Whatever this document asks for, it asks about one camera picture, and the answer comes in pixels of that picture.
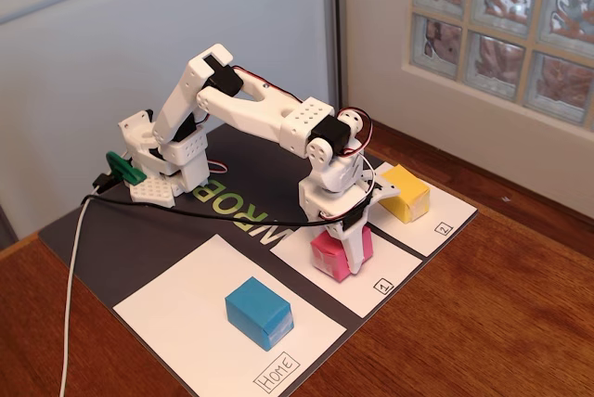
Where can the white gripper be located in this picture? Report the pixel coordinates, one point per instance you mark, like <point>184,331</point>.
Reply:
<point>330,210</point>

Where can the red paper box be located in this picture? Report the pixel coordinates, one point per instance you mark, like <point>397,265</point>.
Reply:
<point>327,258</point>

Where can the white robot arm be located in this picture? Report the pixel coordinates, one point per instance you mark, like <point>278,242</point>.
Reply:
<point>250,114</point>

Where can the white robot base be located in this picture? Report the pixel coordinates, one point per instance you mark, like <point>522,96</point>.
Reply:
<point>148,193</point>

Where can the yellow paper box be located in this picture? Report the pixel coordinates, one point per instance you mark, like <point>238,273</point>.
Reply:
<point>408,202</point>

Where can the blue paper box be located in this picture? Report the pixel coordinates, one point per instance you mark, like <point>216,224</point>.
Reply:
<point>255,309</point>

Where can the white paper sheet marked HOME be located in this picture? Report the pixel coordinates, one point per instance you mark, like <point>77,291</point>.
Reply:
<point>185,309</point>

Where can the white paper sheet marked 1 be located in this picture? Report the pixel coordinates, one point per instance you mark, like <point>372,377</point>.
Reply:
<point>394,272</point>

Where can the white paper sheet marked 2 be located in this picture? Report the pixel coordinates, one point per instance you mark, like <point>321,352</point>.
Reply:
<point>455,216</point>

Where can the dark grey board mat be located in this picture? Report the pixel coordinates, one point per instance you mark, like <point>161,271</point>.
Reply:
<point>139,239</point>

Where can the green table clamp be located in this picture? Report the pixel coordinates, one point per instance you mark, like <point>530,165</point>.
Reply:
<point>125,167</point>

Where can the frosted white sliding door panel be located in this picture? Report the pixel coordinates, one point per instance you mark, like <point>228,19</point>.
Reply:
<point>93,44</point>

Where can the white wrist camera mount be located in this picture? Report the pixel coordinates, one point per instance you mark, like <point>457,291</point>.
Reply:
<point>385,190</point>

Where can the grey metal door post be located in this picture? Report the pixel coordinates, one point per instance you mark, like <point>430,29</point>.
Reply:
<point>335,21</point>

